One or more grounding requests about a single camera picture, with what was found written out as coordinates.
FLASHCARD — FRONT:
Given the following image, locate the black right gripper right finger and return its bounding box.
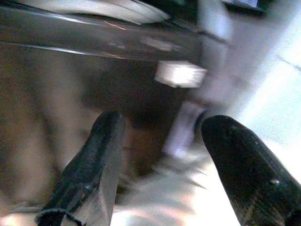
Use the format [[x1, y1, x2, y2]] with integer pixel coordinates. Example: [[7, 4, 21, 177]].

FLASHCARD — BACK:
[[201, 114, 301, 226]]

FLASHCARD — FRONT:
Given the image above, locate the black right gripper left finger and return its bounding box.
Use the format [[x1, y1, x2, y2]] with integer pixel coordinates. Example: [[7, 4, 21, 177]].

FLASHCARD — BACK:
[[35, 110, 127, 226]]

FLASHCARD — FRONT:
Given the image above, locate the white door latch block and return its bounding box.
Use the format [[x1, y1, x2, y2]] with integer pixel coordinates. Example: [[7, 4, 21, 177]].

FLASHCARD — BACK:
[[154, 60, 208, 88]]

